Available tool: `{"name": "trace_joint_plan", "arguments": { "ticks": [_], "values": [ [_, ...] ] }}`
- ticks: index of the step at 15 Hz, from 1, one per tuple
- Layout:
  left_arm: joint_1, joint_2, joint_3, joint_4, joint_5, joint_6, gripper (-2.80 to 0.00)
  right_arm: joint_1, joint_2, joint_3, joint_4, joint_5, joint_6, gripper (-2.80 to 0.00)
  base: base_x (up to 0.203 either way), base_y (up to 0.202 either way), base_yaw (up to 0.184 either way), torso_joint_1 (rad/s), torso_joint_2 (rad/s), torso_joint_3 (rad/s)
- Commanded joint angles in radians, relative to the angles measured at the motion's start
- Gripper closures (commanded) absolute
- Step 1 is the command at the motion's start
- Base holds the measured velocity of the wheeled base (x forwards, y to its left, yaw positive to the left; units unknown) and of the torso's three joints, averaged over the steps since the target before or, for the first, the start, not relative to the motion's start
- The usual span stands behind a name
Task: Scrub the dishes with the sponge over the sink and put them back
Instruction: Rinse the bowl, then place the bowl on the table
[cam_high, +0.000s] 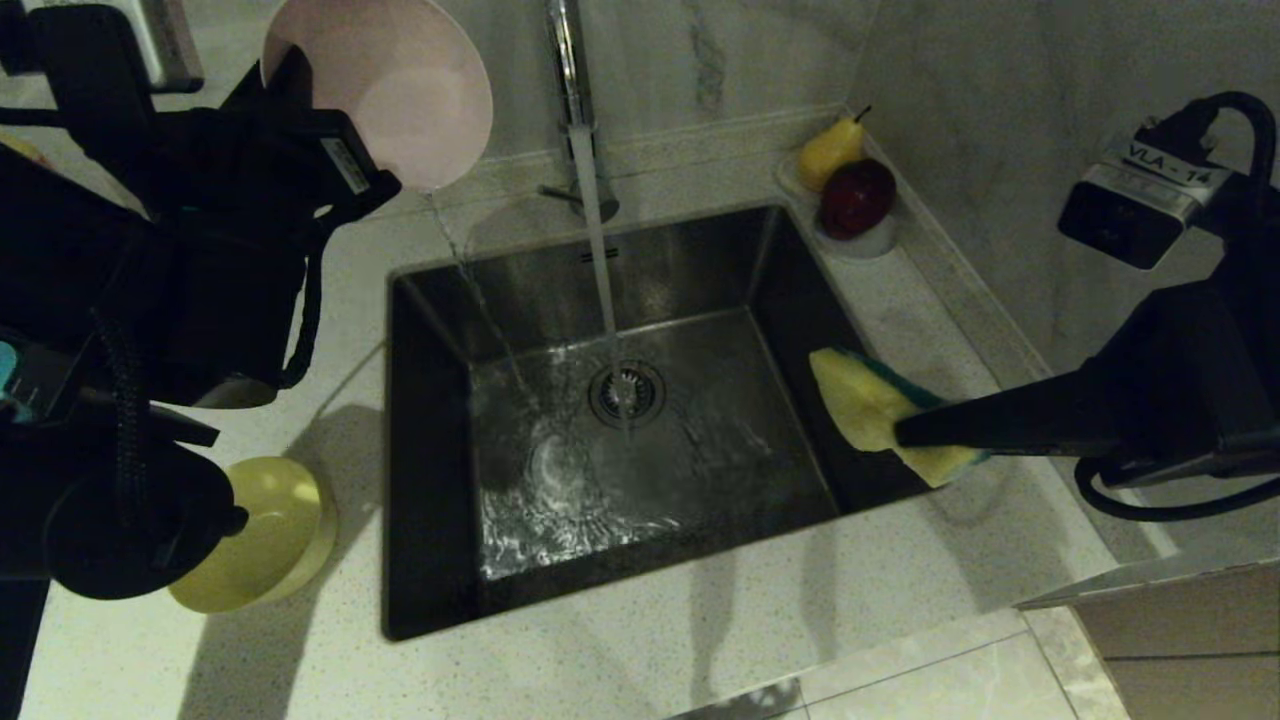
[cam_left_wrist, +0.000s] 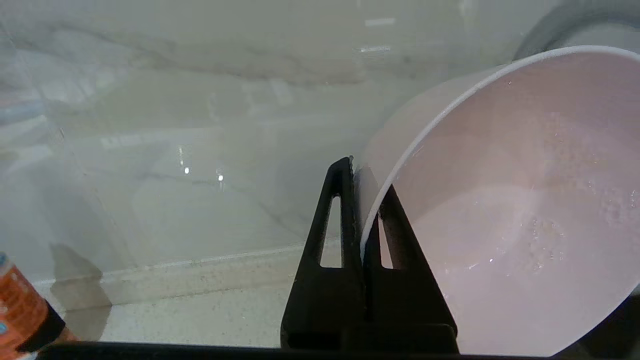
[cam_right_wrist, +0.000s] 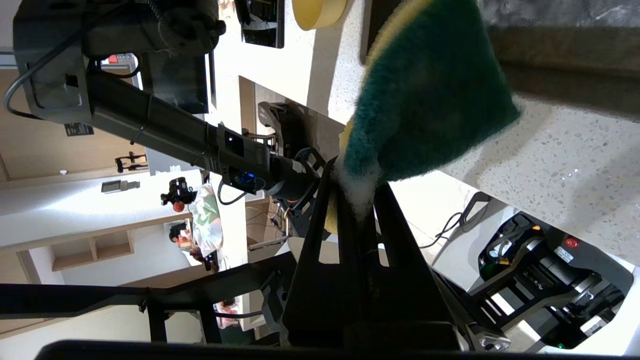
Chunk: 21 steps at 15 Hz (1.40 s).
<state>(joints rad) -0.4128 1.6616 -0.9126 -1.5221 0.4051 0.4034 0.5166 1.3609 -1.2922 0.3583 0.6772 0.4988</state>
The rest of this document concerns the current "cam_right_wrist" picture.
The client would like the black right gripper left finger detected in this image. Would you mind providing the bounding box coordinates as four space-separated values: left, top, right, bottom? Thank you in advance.
282 157 372 350

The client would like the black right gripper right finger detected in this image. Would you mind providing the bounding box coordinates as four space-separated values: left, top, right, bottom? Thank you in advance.
364 183 462 351

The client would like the green and yellow sponge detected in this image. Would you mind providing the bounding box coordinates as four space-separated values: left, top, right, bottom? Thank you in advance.
325 0 522 236

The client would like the yellow plastic bowl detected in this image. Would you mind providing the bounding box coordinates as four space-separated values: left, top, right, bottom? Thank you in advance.
291 0 349 31

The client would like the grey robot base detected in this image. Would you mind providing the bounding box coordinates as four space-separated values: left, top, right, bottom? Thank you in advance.
430 192 640 352

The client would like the white plastic bag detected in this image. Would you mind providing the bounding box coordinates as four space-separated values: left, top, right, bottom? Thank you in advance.
189 182 224 259

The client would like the black induction cooktop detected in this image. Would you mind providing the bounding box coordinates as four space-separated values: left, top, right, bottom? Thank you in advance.
242 0 285 50

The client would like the black metal frame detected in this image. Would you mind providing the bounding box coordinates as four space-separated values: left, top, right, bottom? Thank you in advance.
0 250 301 347

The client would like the light wooden wall shelf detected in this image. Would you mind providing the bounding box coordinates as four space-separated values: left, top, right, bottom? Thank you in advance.
50 229 137 273

